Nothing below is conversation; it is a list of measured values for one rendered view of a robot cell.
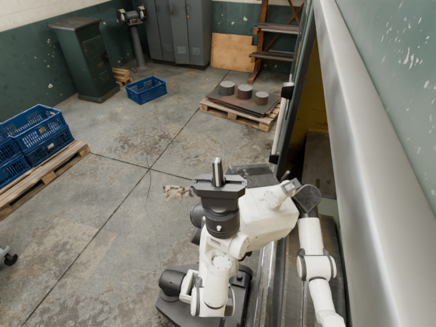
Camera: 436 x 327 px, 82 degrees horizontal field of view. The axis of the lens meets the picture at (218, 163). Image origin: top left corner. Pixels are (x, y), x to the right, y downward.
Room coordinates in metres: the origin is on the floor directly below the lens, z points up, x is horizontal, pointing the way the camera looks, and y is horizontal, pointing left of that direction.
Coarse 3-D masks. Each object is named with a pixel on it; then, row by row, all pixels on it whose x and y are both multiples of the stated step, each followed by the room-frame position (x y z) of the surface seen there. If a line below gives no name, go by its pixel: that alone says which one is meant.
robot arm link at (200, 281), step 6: (204, 270) 0.36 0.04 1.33; (198, 276) 0.36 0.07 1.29; (204, 276) 0.34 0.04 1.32; (198, 282) 0.33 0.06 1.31; (204, 282) 0.33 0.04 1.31; (228, 282) 0.34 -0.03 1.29; (198, 288) 0.31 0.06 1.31; (192, 294) 0.30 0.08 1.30; (198, 294) 0.29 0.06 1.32; (192, 300) 0.28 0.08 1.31; (198, 300) 0.27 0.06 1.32; (234, 300) 0.28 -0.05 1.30; (192, 306) 0.26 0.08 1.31; (198, 306) 0.26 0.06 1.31; (234, 306) 0.27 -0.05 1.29; (192, 312) 0.25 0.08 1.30; (198, 312) 0.25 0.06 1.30
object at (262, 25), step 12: (264, 0) 5.12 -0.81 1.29; (288, 0) 5.11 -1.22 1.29; (264, 12) 5.12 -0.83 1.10; (264, 24) 4.90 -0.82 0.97; (276, 24) 4.84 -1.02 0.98; (264, 36) 5.22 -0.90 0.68; (276, 36) 5.15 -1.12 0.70; (252, 60) 4.64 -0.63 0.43; (264, 60) 5.16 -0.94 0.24; (276, 60) 4.56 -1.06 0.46; (288, 60) 4.49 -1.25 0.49
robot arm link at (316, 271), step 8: (304, 256) 0.47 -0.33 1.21; (312, 256) 0.47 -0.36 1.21; (320, 256) 0.46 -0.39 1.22; (304, 264) 0.43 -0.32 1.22; (312, 264) 0.43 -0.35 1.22; (320, 264) 0.43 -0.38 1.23; (328, 264) 0.43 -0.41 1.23; (304, 272) 0.41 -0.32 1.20; (312, 272) 0.41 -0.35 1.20; (320, 272) 0.41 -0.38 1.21; (328, 272) 0.40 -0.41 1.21; (304, 280) 0.40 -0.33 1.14; (312, 280) 0.39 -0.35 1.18; (320, 280) 0.38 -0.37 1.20; (328, 280) 0.39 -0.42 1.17; (312, 288) 0.36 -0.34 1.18; (320, 288) 0.35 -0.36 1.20; (328, 288) 0.36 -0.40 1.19; (312, 296) 0.34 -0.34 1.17; (320, 296) 0.33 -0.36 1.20; (328, 296) 0.33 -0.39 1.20; (320, 304) 0.30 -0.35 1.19; (328, 304) 0.30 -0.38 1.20
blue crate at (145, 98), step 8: (144, 80) 4.33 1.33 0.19; (152, 80) 4.45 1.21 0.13; (160, 80) 4.31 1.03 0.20; (128, 88) 3.96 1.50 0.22; (152, 88) 4.00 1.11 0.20; (160, 88) 4.12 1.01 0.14; (128, 96) 4.02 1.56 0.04; (136, 96) 4.09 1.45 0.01; (144, 96) 4.09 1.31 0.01; (152, 96) 4.09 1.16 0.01; (160, 96) 4.10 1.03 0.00
